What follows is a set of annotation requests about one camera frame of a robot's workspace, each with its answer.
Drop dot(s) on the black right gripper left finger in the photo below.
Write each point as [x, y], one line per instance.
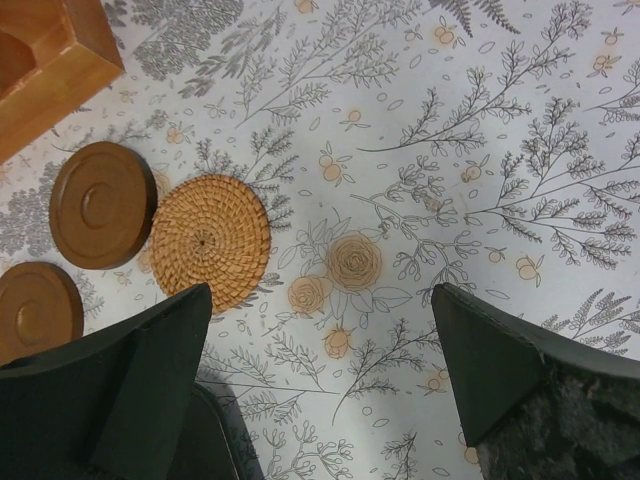
[110, 405]

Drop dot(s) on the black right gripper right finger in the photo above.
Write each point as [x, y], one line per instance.
[532, 403]

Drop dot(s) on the dark wooden coaster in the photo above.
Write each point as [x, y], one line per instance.
[101, 206]
[41, 309]

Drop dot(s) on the woven rattan coaster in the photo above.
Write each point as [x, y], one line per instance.
[211, 230]

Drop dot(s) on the black serving tray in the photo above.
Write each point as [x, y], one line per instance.
[214, 451]

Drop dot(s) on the wooden compartment tray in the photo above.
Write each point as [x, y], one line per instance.
[55, 56]

